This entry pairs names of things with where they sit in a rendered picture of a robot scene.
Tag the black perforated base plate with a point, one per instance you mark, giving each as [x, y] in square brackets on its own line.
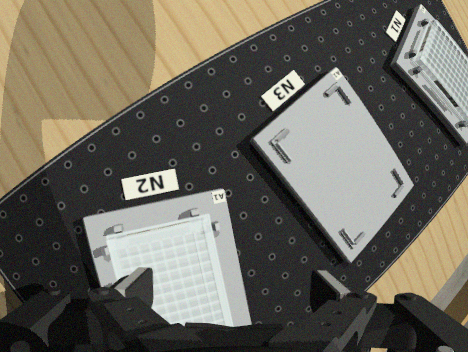
[200, 123]

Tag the grey flat plate with small posts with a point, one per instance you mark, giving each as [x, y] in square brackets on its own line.
[214, 202]

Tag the clear multi-well plate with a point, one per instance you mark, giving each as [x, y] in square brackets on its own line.
[445, 67]

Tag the white name plate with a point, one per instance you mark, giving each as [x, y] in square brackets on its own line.
[280, 92]
[150, 184]
[395, 26]

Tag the white well plate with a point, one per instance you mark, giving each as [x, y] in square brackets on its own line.
[172, 263]

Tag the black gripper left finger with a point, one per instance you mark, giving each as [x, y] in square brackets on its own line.
[127, 323]

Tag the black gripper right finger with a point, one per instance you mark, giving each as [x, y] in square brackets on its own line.
[369, 324]

